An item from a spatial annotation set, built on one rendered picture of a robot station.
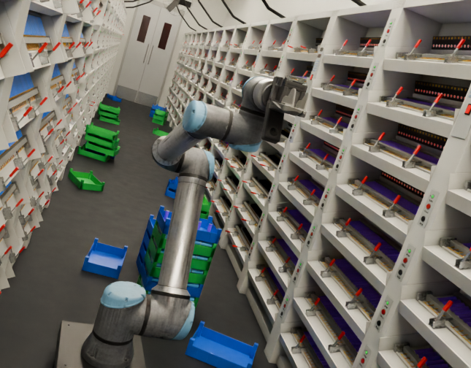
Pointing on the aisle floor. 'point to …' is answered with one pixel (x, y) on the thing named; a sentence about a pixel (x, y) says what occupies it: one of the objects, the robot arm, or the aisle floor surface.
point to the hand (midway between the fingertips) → (299, 114)
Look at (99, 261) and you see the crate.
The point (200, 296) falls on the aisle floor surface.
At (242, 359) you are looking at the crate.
